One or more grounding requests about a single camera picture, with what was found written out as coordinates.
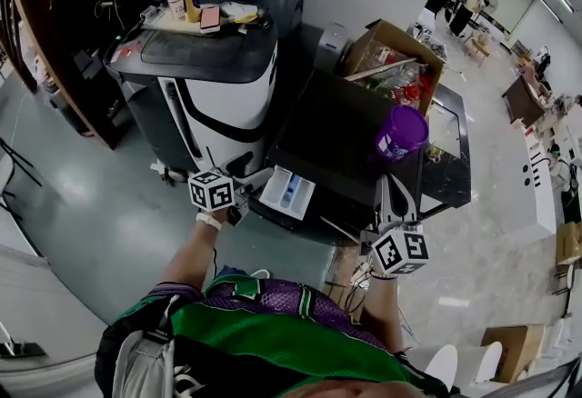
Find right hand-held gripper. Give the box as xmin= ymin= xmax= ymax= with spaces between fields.
xmin=361 ymin=173 xmax=431 ymax=275

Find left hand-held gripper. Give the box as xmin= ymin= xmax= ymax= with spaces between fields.
xmin=187 ymin=150 xmax=274 ymax=227

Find white plastic detergent drawer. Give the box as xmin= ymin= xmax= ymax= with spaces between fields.
xmin=257 ymin=164 xmax=317 ymax=223

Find person's right forearm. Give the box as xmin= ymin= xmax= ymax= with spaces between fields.
xmin=357 ymin=274 xmax=406 ymax=355

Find person's left forearm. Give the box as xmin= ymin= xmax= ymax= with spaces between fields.
xmin=157 ymin=218 xmax=225 ymax=294

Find open cardboard box of clutter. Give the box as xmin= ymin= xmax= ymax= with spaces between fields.
xmin=340 ymin=18 xmax=447 ymax=119

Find white wristband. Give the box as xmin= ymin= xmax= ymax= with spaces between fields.
xmin=196 ymin=211 xmax=224 ymax=233

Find person's blue shorts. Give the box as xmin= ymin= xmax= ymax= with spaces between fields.
xmin=215 ymin=265 xmax=249 ymax=284

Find white black top-load washing machine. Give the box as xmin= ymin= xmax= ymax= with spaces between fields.
xmin=103 ymin=18 xmax=280 ymax=175

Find black side table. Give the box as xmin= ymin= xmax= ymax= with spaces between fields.
xmin=417 ymin=85 xmax=473 ymax=219

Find purple plastic bucket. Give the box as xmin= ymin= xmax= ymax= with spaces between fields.
xmin=375 ymin=104 xmax=431 ymax=163

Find white toilet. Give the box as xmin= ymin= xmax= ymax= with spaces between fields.
xmin=469 ymin=340 xmax=505 ymax=384
xmin=424 ymin=343 xmax=461 ymax=393

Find black front-load washing machine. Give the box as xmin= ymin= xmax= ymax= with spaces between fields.
xmin=247 ymin=68 xmax=427 ymax=244

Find person's green purple jersey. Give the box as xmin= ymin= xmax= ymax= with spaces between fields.
xmin=113 ymin=274 xmax=424 ymax=388

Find white cabinet with hooks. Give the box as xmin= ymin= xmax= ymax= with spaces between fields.
xmin=512 ymin=122 xmax=559 ymax=237

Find plain cardboard box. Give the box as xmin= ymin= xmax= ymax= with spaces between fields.
xmin=479 ymin=323 xmax=547 ymax=384
xmin=555 ymin=220 xmax=582 ymax=266

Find pink phone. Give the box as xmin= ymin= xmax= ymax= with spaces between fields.
xmin=199 ymin=5 xmax=223 ymax=35

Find small grey appliance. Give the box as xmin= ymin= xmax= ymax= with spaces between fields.
xmin=313 ymin=21 xmax=356 ymax=71

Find grey black backpack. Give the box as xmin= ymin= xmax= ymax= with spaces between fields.
xmin=94 ymin=318 xmax=210 ymax=398

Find brown wooden desk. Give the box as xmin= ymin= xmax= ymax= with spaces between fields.
xmin=501 ymin=72 xmax=547 ymax=125

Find black frame chair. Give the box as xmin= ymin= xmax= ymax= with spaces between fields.
xmin=0 ymin=135 xmax=43 ymax=221

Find yellow cable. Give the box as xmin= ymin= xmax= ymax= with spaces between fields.
xmin=93 ymin=0 xmax=125 ymax=33

